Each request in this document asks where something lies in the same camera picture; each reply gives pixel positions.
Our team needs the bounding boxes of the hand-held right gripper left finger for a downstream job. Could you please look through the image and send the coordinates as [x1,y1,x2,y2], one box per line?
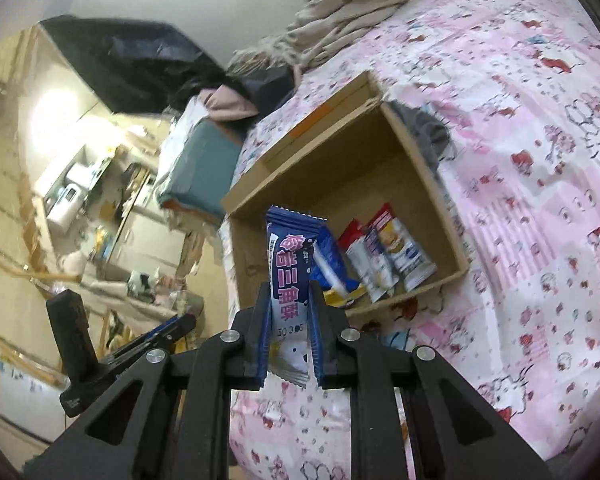
[25,282,273,480]

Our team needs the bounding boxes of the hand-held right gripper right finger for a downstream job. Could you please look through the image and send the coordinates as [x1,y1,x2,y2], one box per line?
[307,287,552,480]

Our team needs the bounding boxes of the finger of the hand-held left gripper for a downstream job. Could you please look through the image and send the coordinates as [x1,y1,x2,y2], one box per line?
[102,313,199,367]
[46,291,102,386]

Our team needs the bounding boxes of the yellow snack packet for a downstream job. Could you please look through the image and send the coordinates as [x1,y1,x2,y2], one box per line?
[322,282,369,309]

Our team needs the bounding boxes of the blue white snack packet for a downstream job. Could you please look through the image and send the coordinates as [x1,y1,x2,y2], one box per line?
[265,205,331,389]

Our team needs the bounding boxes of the white brown snack packet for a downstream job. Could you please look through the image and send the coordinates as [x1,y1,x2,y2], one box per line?
[367,203,438,292]
[337,220,401,304]

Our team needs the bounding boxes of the brown cardboard box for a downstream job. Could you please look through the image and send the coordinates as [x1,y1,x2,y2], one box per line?
[221,70,471,319]

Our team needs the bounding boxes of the white board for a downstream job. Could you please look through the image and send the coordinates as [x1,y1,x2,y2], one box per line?
[0,359,67,442]

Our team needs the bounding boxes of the white counter cabinets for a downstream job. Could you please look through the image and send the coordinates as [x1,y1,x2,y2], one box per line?
[105,204,192,272]

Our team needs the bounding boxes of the white water heater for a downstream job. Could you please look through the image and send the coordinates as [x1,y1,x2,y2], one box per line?
[46,185,84,232]

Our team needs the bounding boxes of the white sheet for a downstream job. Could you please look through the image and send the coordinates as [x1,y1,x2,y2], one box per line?
[157,97,212,186]

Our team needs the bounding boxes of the grey cloth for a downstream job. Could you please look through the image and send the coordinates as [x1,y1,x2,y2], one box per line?
[394,102,457,172]

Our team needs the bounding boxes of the pink clothes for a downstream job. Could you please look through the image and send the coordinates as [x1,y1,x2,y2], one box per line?
[197,85,261,122]

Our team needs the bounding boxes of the dark clothes heap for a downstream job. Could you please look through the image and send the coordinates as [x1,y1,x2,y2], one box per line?
[165,66,297,127]

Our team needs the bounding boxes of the dark hanging garment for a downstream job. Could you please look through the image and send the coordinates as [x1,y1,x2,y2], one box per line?
[40,16,231,114]

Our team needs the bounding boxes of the crumpled beige blanket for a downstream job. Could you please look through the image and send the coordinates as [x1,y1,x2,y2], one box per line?
[227,0,426,77]

